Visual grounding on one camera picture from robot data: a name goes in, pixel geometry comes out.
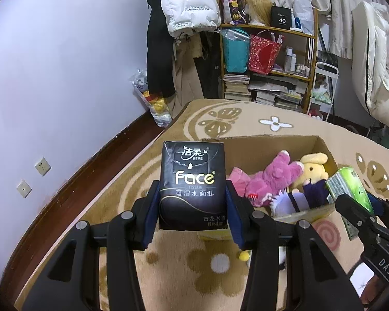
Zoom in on white puffer jacket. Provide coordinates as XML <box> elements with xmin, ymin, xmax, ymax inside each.
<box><xmin>160</xmin><ymin>0</ymin><xmax>221</xmax><ymax>38</ymax></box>

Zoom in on pink plastic packet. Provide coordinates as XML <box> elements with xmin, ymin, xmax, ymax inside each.
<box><xmin>228</xmin><ymin>167</ymin><xmax>256</xmax><ymax>198</ymax></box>

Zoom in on yellow printed cardboard box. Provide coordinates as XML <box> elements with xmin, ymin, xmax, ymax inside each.
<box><xmin>198</xmin><ymin>135</ymin><xmax>341</xmax><ymax>241</ymax></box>

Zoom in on black hanging garment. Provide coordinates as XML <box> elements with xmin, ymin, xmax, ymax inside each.
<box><xmin>198</xmin><ymin>32</ymin><xmax>226</xmax><ymax>99</ymax></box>

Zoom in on red gift bag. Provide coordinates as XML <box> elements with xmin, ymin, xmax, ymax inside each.
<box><xmin>248</xmin><ymin>31</ymin><xmax>283</xmax><ymax>75</ymax></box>

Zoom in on yellow plush doll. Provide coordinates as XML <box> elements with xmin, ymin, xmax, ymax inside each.
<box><xmin>290</xmin><ymin>152</ymin><xmax>329</xmax><ymax>208</ymax></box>

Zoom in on white trolley cart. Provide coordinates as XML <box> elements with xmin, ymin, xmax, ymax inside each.
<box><xmin>309</xmin><ymin>61</ymin><xmax>339</xmax><ymax>122</ymax></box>

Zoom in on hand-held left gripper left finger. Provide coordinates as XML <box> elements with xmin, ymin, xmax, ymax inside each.
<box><xmin>21</xmin><ymin>180</ymin><xmax>161</xmax><ymax>311</ymax></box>

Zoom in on black box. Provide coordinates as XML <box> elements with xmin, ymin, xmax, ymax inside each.
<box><xmin>270</xmin><ymin>5</ymin><xmax>294</xmax><ymax>28</ymax></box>

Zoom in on teal bag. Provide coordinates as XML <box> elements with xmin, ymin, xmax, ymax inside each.
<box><xmin>221</xmin><ymin>29</ymin><xmax>251</xmax><ymax>73</ymax></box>

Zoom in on clear bag of toys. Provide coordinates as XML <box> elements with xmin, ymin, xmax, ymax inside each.
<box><xmin>130</xmin><ymin>69</ymin><xmax>173</xmax><ymax>128</ymax></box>

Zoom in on green tissue pack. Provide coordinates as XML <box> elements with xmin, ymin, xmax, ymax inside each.
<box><xmin>325</xmin><ymin>167</ymin><xmax>375</xmax><ymax>240</ymax></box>

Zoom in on black hanging coat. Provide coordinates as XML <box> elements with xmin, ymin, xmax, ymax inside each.
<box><xmin>146</xmin><ymin>0</ymin><xmax>177</xmax><ymax>98</ymax></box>

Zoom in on pink bear plush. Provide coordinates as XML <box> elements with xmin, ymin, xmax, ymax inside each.
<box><xmin>246</xmin><ymin>151</ymin><xmax>304</xmax><ymax>207</ymax></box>

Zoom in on wooden bookshelf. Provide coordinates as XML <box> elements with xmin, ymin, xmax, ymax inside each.
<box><xmin>219</xmin><ymin>6</ymin><xmax>320</xmax><ymax>114</ymax></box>

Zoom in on wide stack of books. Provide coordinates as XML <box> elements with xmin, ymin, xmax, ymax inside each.
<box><xmin>249</xmin><ymin>74</ymin><xmax>307</xmax><ymax>112</ymax></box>

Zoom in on white plastic bag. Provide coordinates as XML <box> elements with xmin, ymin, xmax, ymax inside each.
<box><xmin>292</xmin><ymin>0</ymin><xmax>316</xmax><ymax>34</ymax></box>

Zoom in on pink and black packet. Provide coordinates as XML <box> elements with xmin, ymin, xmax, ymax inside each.
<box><xmin>218</xmin><ymin>0</ymin><xmax>248</xmax><ymax>26</ymax></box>

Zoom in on beige hanging garment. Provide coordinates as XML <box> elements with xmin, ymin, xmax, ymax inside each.
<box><xmin>172</xmin><ymin>36</ymin><xmax>204</xmax><ymax>106</ymax></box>

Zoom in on blonde wig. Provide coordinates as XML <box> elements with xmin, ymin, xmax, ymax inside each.
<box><xmin>245</xmin><ymin>0</ymin><xmax>274</xmax><ymax>26</ymax></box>

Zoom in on black tissue pack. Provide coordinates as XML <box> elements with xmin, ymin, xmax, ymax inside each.
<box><xmin>158</xmin><ymin>141</ymin><xmax>228</xmax><ymax>230</ymax></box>

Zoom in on group of cosmetic bottles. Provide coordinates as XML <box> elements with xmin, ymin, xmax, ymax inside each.
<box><xmin>284</xmin><ymin>48</ymin><xmax>311</xmax><ymax>75</ymax></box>

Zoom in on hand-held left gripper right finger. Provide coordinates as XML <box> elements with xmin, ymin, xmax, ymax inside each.
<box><xmin>225</xmin><ymin>180</ymin><xmax>365</xmax><ymax>311</ymax></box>

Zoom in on white-haired plush doll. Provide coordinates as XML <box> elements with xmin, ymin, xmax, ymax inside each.
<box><xmin>269</xmin><ymin>189</ymin><xmax>308</xmax><ymax>216</ymax></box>

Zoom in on white patterned curtain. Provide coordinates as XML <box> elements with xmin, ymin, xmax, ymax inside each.
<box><xmin>214</xmin><ymin>0</ymin><xmax>377</xmax><ymax>59</ymax></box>

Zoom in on small stack of books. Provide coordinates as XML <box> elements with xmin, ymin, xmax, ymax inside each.
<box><xmin>223</xmin><ymin>74</ymin><xmax>251</xmax><ymax>102</ymax></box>

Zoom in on pink roll cake plush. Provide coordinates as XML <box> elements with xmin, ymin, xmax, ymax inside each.
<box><xmin>311</xmin><ymin>218</ymin><xmax>342</xmax><ymax>254</ymax></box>

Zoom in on white wall socket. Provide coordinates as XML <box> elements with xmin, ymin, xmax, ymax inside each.
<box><xmin>34</xmin><ymin>157</ymin><xmax>51</xmax><ymax>176</ymax></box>
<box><xmin>16</xmin><ymin>180</ymin><xmax>32</xmax><ymax>198</ymax></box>

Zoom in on white padded chair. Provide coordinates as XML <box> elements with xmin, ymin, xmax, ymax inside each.
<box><xmin>352</xmin><ymin>2</ymin><xmax>389</xmax><ymax>127</ymax></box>

